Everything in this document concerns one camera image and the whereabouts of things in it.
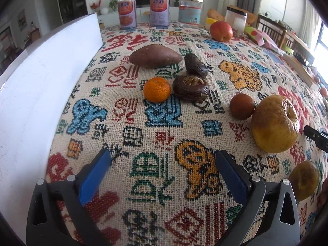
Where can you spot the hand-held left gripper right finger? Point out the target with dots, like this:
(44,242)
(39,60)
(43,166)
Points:
(230,176)

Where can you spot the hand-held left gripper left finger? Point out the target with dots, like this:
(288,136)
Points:
(94,176)

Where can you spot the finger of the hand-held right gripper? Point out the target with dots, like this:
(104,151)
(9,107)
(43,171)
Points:
(319,139)

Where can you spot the large yellow apple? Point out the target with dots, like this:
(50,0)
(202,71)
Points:
(274,124)

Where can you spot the round brown fruit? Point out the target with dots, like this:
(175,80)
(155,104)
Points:
(241,106)

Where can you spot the dark brown water chestnut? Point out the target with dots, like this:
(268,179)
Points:
(196,66)
(191,88)

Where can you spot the white foam box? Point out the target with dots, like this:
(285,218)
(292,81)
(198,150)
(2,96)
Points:
(38,94)

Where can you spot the orange tangerine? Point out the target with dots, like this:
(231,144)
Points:
(156,90)

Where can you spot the brown sweet potato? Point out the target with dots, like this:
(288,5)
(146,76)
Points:
(155,56)

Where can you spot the printed woven tablecloth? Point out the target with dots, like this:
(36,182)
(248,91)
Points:
(153,133)

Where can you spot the wooden book board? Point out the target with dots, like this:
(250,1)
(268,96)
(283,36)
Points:
(299,68)

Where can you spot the colourful floral bag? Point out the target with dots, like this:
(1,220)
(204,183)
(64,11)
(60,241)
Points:
(261,37)

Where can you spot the wooden chair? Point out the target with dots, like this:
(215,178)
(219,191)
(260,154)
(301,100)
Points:
(271,29)

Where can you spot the red apple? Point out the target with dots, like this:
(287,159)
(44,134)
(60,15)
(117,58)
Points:
(221,31)

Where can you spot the plastic jar black lid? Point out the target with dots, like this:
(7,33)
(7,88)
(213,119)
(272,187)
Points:
(236,19)

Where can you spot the small yellow container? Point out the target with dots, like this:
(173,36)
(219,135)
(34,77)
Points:
(211,21)

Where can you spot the orange cushion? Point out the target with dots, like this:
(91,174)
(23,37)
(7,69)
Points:
(216,14)

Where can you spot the orange label tin can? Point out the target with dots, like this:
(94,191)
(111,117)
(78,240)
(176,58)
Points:
(127,14)

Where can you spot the white television cabinet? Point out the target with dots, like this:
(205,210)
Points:
(143,14)

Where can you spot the glass jar gold lid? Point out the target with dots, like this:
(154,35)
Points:
(190,11)

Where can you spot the red flower pot plant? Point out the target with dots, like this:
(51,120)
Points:
(95,6)

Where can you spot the right red-labelled can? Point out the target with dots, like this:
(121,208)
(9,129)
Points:
(159,11)

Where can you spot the dark display cabinet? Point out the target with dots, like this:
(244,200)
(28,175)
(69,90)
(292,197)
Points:
(71,0)

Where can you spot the small green pot plant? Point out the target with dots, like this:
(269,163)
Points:
(176,1)

